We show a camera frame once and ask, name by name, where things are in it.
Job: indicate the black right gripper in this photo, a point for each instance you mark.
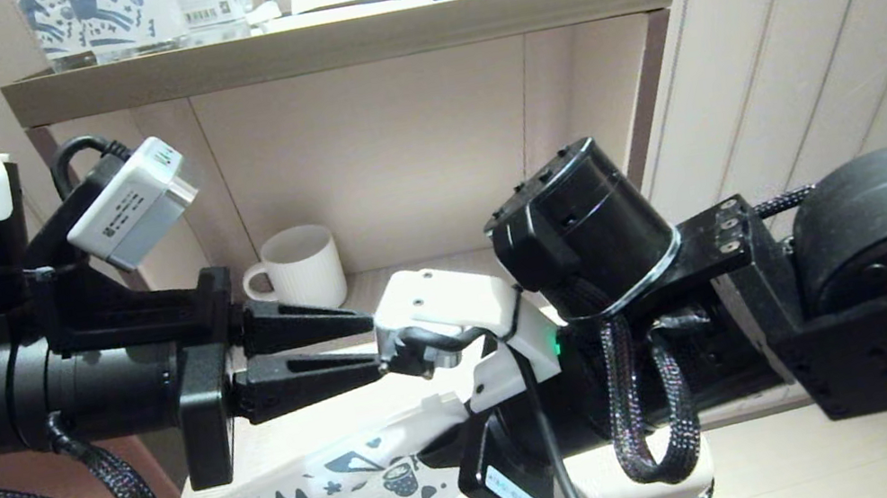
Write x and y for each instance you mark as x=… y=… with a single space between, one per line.
x=512 y=456

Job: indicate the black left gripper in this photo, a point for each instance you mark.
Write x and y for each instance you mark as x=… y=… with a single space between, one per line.
x=201 y=401

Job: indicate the white ribbed mug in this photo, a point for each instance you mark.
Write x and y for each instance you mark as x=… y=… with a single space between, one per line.
x=311 y=272

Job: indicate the light wood shelf desk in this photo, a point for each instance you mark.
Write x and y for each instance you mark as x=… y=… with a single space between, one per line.
x=391 y=158

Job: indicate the horse-print packages on shelf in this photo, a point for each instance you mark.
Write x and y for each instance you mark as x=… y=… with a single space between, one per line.
x=124 y=13

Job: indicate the horse label water bottle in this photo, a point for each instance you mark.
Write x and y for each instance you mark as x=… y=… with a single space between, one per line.
x=48 y=26

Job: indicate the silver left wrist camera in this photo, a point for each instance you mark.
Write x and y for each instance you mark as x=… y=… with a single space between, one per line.
x=126 y=209

